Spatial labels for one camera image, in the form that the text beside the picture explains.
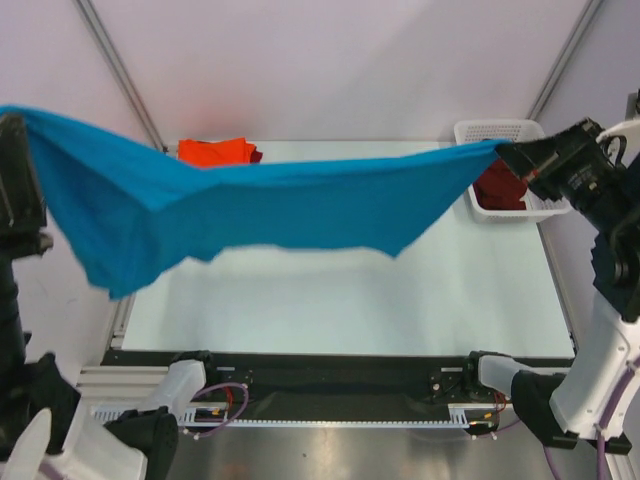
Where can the folded dark red t shirt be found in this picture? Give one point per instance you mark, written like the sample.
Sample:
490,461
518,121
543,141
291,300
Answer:
255,156

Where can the aluminium frame post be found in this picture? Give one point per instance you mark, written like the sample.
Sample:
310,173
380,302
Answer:
578,33
114,61

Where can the white plastic basket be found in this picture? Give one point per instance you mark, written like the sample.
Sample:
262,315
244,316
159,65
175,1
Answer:
515,130

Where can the crumpled dark red t shirt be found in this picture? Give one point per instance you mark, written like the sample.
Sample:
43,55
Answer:
499,189

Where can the left aluminium frame post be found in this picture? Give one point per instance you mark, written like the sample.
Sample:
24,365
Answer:
114,61

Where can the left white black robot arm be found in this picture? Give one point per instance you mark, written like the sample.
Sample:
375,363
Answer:
47,431

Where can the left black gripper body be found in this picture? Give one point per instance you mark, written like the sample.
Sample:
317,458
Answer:
2,253

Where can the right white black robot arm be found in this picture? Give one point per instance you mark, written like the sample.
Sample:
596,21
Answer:
588,402

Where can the right aluminium frame post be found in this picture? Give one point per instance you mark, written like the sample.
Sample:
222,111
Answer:
578,33

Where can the folded orange t shirt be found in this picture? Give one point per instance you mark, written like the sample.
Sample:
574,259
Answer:
203,154

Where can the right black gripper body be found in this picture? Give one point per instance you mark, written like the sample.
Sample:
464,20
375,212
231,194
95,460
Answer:
542,163

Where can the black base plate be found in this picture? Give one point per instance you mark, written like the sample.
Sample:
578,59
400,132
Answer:
342,388

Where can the aluminium front rail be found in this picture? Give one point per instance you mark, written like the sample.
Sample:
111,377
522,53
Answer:
119,384

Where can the blue t shirt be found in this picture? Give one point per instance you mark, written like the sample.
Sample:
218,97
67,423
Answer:
130,212

